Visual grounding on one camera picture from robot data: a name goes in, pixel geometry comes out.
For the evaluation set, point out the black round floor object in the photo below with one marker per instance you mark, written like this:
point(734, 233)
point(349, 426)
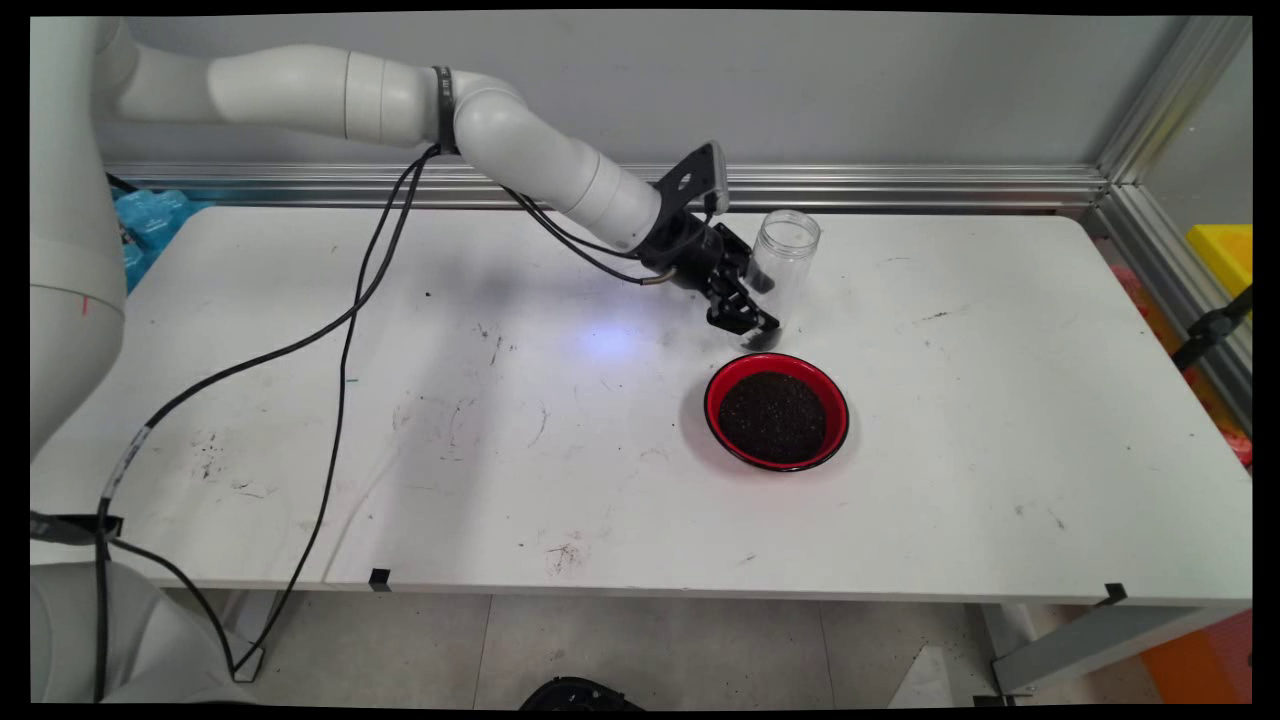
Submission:
point(580, 695)

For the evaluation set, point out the aluminium frame post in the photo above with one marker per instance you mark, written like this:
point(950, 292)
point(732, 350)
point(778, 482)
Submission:
point(1165, 100)

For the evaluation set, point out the short aluminium frame rail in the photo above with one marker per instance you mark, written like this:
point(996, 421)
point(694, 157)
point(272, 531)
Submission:
point(1170, 270)

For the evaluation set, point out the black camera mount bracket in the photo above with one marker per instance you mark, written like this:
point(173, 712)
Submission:
point(685, 180)

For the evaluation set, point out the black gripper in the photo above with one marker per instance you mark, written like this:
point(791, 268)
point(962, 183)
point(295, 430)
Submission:
point(685, 255)

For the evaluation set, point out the yellow box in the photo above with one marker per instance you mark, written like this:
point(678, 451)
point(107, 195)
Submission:
point(1220, 255)

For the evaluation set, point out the orange floor mat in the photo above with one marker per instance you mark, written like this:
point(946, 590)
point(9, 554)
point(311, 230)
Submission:
point(1205, 660)

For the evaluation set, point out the blue water bottle pack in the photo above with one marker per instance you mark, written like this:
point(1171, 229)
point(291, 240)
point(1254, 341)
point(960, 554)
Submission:
point(150, 225)

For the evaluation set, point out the long aluminium frame rail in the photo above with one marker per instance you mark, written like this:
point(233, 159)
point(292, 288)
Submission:
point(950, 185)

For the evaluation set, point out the red bowl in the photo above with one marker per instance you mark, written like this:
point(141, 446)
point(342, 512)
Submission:
point(715, 420)

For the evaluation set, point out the black seeds heap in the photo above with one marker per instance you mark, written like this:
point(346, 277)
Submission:
point(772, 420)

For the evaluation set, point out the clear plastic jar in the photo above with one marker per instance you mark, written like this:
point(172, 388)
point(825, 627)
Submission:
point(795, 245)

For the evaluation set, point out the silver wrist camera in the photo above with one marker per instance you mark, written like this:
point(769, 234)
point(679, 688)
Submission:
point(719, 180)

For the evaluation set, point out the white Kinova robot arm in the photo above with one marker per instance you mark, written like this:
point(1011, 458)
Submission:
point(520, 130)

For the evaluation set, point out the grey metal table leg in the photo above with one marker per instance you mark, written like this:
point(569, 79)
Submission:
point(1100, 640)
point(255, 625)

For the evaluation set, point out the black tape marker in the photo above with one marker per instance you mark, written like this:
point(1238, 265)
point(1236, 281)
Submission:
point(380, 579)
point(1115, 594)

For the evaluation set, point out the black stand pole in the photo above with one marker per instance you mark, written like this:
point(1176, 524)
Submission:
point(1210, 328)

